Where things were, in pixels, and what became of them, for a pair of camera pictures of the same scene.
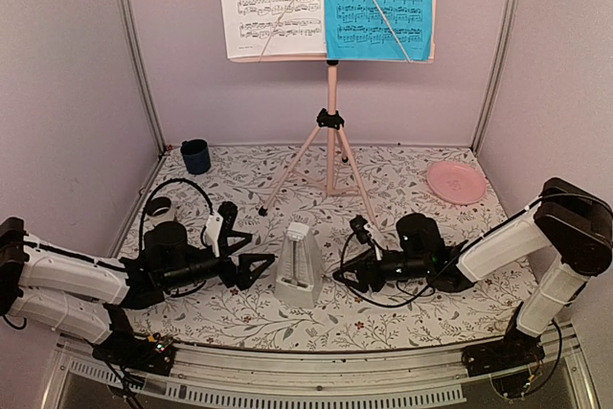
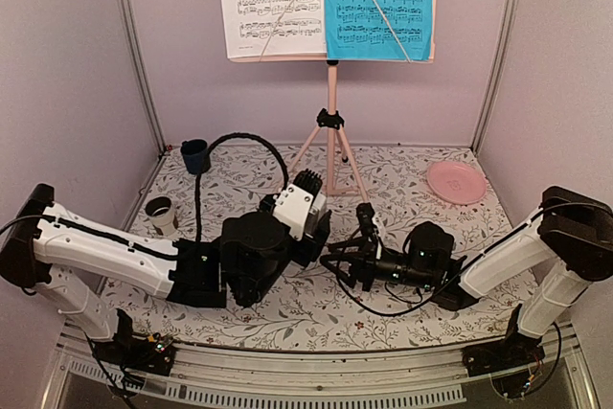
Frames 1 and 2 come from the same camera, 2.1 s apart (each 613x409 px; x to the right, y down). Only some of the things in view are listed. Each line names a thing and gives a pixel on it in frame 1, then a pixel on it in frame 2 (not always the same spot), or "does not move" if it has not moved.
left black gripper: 241,276 → 314,245
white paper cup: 159,210 does not move
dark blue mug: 196,155 does not move
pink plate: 457,183 does not move
